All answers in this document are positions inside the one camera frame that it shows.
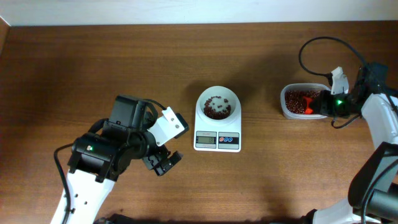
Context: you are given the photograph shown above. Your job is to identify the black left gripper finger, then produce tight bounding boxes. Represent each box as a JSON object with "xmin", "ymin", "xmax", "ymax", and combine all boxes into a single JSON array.
[
  {"xmin": 142, "ymin": 148, "xmax": 170, "ymax": 170},
  {"xmin": 155, "ymin": 151, "xmax": 183, "ymax": 176}
]

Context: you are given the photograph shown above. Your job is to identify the red plastic measuring scoop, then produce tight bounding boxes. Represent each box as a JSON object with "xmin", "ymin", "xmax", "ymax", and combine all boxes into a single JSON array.
[{"xmin": 303, "ymin": 96, "xmax": 313, "ymax": 114}]

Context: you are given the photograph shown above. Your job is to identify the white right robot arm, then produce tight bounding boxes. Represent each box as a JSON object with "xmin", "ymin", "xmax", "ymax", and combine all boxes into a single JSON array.
[{"xmin": 303, "ymin": 63, "xmax": 397, "ymax": 223}]

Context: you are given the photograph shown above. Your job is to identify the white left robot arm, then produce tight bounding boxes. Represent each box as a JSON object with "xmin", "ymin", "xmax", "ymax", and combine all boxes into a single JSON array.
[{"xmin": 52, "ymin": 95, "xmax": 189, "ymax": 223}]

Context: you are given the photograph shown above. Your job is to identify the white digital kitchen scale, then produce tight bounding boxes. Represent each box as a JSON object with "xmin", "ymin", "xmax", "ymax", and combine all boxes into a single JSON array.
[{"xmin": 193, "ymin": 104, "xmax": 242, "ymax": 152}]

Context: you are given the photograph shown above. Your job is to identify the clear plastic bean container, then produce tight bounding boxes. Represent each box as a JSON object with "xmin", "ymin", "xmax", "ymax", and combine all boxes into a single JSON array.
[{"xmin": 280, "ymin": 83, "xmax": 330, "ymax": 120}]

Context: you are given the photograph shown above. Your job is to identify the red beans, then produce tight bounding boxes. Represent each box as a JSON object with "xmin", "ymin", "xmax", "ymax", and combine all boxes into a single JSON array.
[{"xmin": 203, "ymin": 90, "xmax": 323, "ymax": 120}]

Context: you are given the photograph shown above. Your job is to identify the white round bowl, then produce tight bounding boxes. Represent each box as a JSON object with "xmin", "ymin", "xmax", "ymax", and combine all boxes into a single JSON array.
[{"xmin": 197, "ymin": 86, "xmax": 241, "ymax": 122}]

